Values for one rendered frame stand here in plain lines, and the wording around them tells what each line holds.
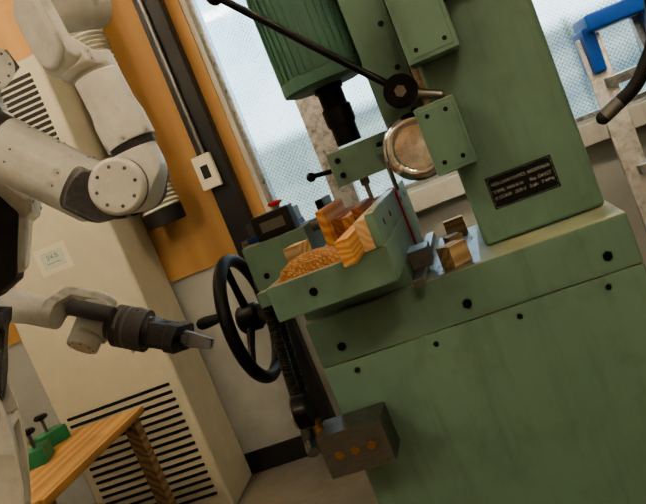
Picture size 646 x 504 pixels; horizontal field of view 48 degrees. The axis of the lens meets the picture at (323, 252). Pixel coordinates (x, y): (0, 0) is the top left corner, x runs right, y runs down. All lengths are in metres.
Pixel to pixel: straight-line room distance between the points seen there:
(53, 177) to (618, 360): 0.93
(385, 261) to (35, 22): 0.60
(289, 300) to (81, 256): 1.66
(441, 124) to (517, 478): 0.64
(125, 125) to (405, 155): 0.52
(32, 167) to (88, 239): 1.69
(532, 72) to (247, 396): 2.02
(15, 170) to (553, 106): 0.88
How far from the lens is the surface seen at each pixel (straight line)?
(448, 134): 1.24
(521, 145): 1.34
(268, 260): 1.41
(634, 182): 2.08
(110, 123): 1.03
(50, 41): 1.04
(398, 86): 1.29
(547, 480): 1.39
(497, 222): 1.35
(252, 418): 3.04
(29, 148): 1.06
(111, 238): 2.69
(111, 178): 1.00
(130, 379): 2.80
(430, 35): 1.26
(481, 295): 1.26
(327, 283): 1.15
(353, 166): 1.43
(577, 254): 1.26
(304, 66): 1.40
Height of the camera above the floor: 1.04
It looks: 6 degrees down
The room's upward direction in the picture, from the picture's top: 22 degrees counter-clockwise
